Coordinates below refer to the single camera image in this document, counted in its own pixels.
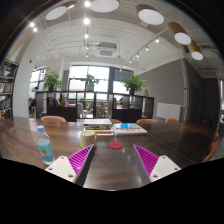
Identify round ceiling lamp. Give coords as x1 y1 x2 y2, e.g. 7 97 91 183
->
168 22 191 45
136 4 164 25
90 0 120 13
45 1 77 21
188 40 203 60

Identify stack of books left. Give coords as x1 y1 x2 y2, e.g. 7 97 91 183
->
84 118 113 135

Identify orange chair far left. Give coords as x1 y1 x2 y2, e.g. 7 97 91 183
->
41 115 66 123

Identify orange chair far right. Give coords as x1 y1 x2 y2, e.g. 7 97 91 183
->
166 118 178 123

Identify left potted green plant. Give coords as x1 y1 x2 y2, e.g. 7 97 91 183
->
43 71 62 91

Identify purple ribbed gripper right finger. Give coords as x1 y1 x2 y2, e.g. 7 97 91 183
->
133 145 180 185

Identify cream ceramic mug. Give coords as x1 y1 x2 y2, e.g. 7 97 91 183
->
80 130 96 148

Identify white board leaning on wall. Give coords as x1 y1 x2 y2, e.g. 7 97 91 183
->
156 103 181 120

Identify clear plastic water bottle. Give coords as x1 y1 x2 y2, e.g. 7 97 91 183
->
37 125 55 165

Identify orange chair right side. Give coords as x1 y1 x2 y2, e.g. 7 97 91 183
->
203 132 219 162

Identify red round coaster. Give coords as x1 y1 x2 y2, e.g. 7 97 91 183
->
108 142 123 149

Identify ceiling air conditioner unit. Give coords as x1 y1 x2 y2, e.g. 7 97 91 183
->
97 42 117 58

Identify dark wooden shelf divider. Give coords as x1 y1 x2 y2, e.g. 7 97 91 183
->
36 91 154 122

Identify middle potted green plant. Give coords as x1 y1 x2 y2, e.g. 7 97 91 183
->
83 74 99 91

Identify orange chair far middle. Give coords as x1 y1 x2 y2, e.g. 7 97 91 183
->
136 119 158 124

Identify potted green plant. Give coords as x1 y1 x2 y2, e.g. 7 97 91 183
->
122 74 144 95
83 74 99 91
43 71 62 91

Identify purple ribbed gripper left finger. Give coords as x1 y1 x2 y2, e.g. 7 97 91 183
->
46 145 94 186

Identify right potted green plant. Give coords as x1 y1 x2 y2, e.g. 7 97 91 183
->
122 74 144 95

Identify tall bookshelf at left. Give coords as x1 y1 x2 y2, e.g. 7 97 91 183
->
0 59 18 119

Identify orange chair behind books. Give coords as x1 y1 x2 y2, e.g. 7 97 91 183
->
109 119 122 124

